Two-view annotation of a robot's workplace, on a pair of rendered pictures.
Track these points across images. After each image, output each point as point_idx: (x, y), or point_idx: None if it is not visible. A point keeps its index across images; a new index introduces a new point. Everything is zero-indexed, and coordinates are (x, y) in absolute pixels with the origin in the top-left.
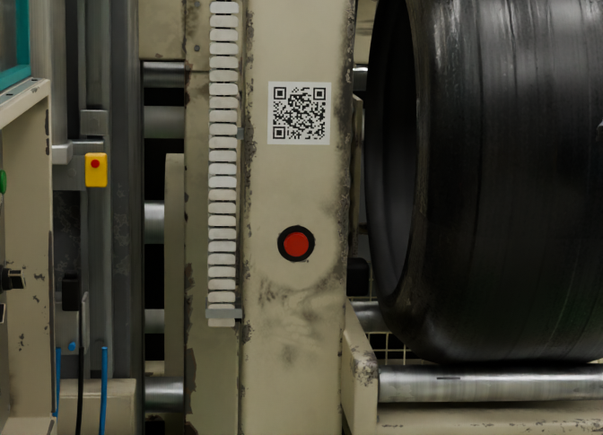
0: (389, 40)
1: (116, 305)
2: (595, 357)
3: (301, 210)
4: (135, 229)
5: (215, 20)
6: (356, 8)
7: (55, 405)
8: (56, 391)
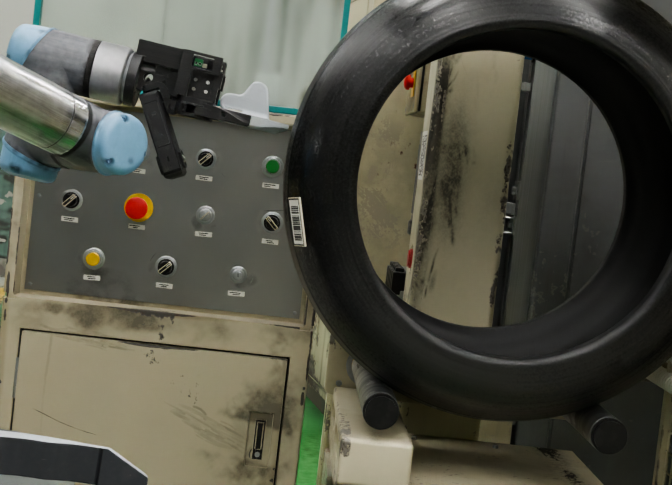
0: (611, 121)
1: None
2: (364, 368)
3: (414, 231)
4: None
5: None
6: None
7: (305, 320)
8: (311, 314)
